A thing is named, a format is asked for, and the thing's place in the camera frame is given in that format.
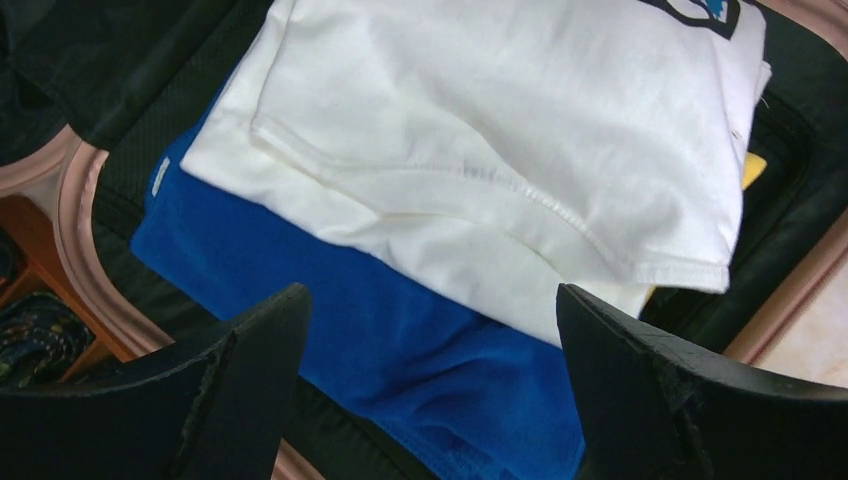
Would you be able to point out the yellow cloth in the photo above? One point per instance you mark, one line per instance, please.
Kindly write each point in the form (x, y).
(754, 166)

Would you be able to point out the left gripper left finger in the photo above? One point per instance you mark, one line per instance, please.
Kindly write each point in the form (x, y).
(209, 407)

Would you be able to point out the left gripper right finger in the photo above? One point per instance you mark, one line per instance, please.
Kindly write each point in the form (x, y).
(655, 406)

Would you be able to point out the blue towel cloth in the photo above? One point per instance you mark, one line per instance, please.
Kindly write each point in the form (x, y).
(469, 397)

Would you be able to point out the blue white shirt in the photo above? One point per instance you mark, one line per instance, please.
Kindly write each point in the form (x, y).
(493, 150)

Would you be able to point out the rolled green patterned tie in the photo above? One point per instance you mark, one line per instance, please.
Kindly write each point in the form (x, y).
(41, 338)

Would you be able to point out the wooden compartment tray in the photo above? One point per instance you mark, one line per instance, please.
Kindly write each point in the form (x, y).
(28, 226)

